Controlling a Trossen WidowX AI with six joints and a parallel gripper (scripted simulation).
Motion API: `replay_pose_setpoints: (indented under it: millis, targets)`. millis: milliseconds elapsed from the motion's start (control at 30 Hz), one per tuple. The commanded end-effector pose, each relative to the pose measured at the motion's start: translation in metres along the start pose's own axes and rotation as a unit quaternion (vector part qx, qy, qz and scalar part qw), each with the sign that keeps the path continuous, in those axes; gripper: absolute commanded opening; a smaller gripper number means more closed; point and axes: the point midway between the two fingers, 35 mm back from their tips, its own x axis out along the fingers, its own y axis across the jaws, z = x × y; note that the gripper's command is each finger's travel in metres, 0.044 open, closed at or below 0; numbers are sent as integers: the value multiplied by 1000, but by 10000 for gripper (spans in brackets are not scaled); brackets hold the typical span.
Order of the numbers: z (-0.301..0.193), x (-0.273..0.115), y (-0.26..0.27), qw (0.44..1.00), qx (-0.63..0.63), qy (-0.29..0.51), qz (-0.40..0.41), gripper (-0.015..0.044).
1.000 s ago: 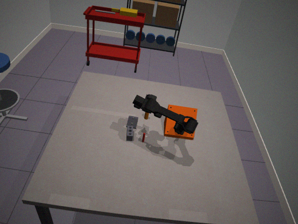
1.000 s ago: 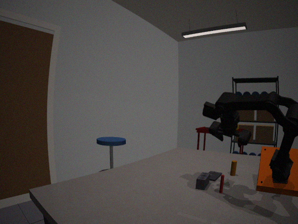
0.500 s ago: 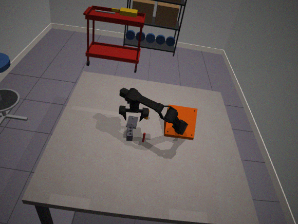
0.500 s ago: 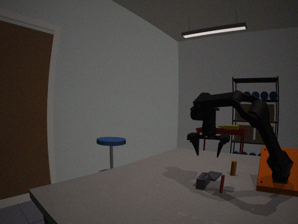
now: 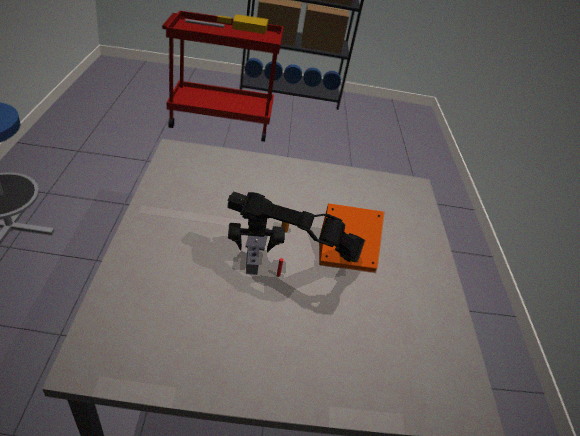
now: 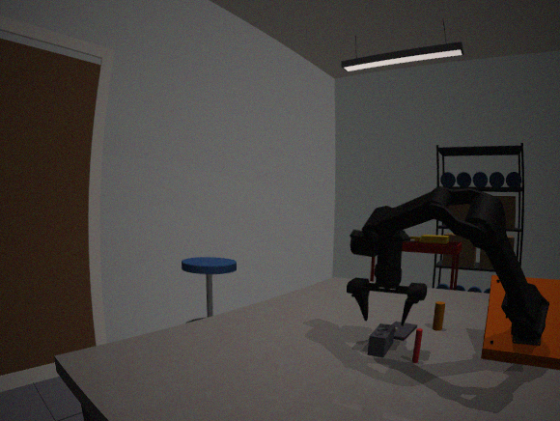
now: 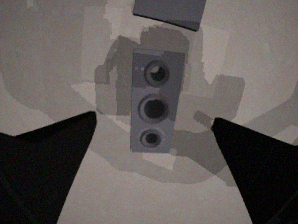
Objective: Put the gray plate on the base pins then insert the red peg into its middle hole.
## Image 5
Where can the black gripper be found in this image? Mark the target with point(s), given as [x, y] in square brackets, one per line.
[277, 235]

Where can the red peg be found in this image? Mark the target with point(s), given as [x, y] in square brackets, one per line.
[279, 267]

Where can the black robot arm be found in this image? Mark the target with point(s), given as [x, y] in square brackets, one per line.
[256, 207]

